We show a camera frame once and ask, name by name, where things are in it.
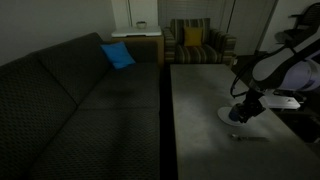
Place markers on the silver table knife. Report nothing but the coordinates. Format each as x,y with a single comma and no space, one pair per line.
250,137

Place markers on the striped armchair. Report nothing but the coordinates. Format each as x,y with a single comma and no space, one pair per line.
200,54

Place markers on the yellow cushion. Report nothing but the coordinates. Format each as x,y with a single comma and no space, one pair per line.
193,36

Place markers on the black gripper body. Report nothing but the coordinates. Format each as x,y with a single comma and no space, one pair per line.
254,107

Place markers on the small white tag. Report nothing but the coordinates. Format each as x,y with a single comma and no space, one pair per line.
235,61

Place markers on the wooden side table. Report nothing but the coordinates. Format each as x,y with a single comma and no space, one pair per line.
146,46

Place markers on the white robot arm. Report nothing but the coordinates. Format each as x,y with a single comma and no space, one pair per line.
300,71

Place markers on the white plate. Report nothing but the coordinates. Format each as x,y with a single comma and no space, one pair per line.
224,117

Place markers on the thin black floor lamp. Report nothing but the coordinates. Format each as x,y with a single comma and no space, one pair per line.
232,16

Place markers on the white flat board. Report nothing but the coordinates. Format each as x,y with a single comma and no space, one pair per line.
136,32

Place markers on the blue cushion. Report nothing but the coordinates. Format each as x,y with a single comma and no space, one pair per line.
117,55

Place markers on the dark grey sofa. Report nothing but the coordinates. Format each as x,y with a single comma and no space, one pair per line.
66,116

